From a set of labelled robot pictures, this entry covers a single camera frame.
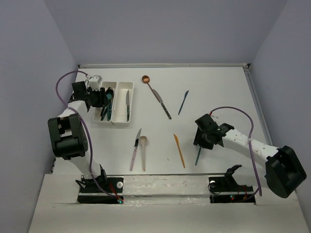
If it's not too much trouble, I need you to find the silver spoon green handle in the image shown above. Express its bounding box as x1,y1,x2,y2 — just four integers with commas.
107,103,112,121

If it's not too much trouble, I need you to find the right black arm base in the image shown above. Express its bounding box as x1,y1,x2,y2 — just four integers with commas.
207,176,256,204

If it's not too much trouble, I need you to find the black spoon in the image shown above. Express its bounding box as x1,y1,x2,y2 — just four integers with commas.
103,87,114,108

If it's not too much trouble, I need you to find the white right utensil tray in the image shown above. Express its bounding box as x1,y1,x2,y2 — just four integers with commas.
112,82,134,126

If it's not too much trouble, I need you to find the teal plastic spoon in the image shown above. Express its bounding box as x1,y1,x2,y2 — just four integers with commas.
106,93,114,106

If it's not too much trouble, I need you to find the white utensil tray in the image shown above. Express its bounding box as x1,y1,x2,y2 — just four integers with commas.
93,82,118,125
112,82,134,126

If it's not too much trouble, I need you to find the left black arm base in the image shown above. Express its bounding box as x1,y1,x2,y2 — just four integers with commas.
75,176,124,204

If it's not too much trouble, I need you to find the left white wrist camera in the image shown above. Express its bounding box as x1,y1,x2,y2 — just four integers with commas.
88,75,103,90

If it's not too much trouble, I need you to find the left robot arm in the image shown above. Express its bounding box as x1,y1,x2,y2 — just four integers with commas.
48,82,114,192

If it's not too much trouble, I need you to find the steel knife pink handle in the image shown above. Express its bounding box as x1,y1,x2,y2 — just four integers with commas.
129,128,142,171

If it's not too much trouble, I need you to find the steel knife green handle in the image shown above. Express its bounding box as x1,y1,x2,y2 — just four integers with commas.
126,90,130,122

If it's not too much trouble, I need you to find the orange plastic knife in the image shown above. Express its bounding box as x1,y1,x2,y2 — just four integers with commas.
173,134,186,168

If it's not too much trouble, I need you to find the beige plastic spoon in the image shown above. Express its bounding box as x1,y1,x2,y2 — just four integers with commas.
139,136,147,172

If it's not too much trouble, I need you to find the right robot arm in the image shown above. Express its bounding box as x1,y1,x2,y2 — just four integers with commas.
193,114,307,198

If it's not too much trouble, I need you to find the blue plastic knife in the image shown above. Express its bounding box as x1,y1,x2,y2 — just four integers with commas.
178,90,189,115

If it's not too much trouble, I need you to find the white left utensil tray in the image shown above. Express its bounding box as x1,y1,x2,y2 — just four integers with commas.
93,82,118,125

